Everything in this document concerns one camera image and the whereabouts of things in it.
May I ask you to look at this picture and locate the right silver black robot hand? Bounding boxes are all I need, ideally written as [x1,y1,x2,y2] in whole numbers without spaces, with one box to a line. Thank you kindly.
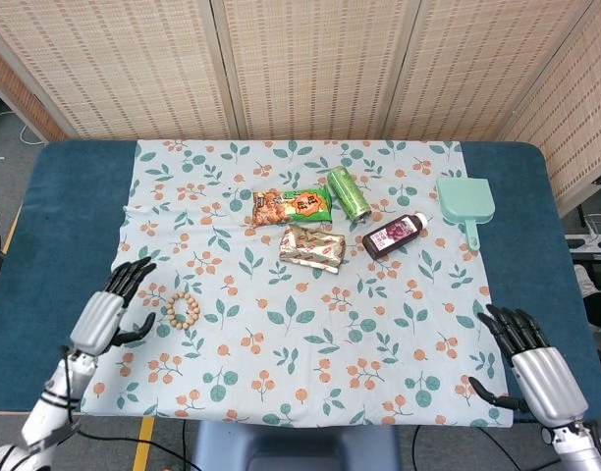
[467,302,590,424]

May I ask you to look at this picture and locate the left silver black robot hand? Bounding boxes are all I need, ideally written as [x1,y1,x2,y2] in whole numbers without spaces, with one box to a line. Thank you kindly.
[68,256,158,357]

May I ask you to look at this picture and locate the wooden bead bracelet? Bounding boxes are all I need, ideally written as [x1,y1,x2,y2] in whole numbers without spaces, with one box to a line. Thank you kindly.
[165,290,201,331]

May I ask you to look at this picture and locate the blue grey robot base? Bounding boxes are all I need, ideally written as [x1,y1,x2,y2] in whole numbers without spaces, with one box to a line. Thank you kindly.
[191,421,403,471]

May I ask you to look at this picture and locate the yellow floor tape strip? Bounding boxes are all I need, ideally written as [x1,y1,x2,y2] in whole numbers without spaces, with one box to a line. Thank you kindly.
[132,416,155,471]

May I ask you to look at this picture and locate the mint green plastic dustpan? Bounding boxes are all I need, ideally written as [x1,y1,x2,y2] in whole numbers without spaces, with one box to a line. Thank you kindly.
[435,177,496,252]

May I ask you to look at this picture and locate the floral leaf fruit tablecloth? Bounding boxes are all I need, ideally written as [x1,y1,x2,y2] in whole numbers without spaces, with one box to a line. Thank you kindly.
[79,139,516,428]

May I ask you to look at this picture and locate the dark juice bottle white cap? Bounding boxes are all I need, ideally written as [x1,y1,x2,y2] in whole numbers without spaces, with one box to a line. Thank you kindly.
[361,212,429,261]

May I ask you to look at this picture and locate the green orange snack bag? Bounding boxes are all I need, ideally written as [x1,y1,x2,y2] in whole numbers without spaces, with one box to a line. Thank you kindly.
[251,185,334,229]

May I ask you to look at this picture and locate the woven bamboo screen panel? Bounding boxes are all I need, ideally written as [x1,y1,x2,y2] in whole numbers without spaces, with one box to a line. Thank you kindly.
[383,0,601,143]
[211,0,422,143]
[0,0,233,143]
[0,41,69,144]
[496,0,601,217]

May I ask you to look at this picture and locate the green drink can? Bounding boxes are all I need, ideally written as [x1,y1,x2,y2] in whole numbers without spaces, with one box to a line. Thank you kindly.
[327,166,373,223]

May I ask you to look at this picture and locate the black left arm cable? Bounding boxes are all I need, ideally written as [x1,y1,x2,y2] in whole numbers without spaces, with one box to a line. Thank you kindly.
[59,345,203,471]

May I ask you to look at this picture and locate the white floor cable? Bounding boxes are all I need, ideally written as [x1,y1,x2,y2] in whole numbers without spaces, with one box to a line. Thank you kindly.
[0,110,46,146]

